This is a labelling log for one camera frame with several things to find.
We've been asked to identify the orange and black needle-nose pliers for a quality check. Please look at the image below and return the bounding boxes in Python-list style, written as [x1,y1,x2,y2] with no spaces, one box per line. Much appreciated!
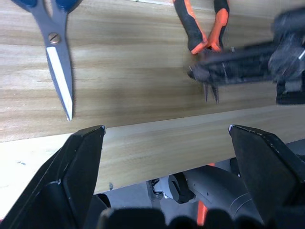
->
[173,0,231,104]

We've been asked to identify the orange strap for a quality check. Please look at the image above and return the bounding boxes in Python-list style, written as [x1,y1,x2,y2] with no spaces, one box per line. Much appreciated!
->
[196,163,216,227]

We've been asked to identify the blue-handled steel scissors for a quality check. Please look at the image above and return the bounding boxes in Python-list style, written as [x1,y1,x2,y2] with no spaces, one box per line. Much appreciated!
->
[10,0,83,122]

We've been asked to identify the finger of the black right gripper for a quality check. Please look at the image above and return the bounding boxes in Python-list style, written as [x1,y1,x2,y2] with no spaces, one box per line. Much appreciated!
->
[202,42,276,63]
[187,61,277,86]

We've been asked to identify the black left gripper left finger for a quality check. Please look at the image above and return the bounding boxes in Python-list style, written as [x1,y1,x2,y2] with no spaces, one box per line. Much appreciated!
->
[0,125,106,229]

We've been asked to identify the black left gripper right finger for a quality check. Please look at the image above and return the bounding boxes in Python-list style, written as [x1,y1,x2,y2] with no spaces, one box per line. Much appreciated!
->
[228,124,305,229]

